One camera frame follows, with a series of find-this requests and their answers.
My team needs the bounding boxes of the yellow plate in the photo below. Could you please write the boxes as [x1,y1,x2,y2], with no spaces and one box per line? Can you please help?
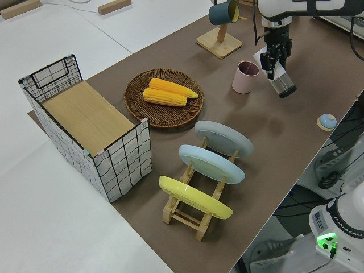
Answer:
[158,175,234,220]

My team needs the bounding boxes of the wooden block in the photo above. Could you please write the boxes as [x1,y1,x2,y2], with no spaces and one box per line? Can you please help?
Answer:
[0,0,42,20]
[97,0,133,15]

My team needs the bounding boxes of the brown wicker basket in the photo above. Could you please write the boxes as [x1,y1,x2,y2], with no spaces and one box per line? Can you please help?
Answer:
[124,68,205,129]

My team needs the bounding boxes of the wire basket with checked liner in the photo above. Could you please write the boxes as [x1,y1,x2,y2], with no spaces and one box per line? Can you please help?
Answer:
[18,53,153,204]

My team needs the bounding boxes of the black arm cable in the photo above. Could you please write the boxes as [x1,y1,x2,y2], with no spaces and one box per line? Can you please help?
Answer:
[349,11,364,62]

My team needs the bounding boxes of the small blue bell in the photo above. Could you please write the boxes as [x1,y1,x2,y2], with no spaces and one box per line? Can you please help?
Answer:
[316,113,338,131]

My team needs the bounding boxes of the white water bottle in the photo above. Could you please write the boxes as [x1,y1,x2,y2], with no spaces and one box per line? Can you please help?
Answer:
[253,47,297,99]

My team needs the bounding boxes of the yellow corn cob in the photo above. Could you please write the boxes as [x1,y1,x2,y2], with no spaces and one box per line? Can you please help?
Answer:
[149,78,200,100]
[143,88,188,107]

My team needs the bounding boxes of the pink mug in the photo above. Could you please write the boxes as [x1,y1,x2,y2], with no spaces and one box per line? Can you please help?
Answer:
[231,60,260,94]

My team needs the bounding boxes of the dark blue mug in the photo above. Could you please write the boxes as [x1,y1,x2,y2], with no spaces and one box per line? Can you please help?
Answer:
[208,0,241,26]

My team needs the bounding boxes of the wooden basket lid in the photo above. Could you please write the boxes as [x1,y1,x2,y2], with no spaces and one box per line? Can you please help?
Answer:
[42,81,135,151]

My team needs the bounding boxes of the wooden mug rack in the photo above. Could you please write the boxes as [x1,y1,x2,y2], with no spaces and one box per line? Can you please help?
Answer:
[195,0,248,60]

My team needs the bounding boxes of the grey plate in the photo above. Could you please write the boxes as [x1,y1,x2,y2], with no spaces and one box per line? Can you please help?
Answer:
[195,120,255,158]

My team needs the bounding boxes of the wooden plate rack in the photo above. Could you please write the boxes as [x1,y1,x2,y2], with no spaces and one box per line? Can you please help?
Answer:
[162,135,240,242]

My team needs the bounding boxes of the white toaster oven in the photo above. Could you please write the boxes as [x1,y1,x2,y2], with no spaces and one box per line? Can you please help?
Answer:
[315,14,364,39]

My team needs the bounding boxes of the light blue plate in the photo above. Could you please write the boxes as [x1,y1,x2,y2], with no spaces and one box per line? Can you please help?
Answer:
[179,144,246,185]

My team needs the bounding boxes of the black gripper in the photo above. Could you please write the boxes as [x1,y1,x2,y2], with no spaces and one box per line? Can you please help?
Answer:
[260,27,293,80]

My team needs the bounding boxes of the brown table mat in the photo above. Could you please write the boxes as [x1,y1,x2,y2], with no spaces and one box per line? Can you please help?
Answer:
[27,0,364,273]

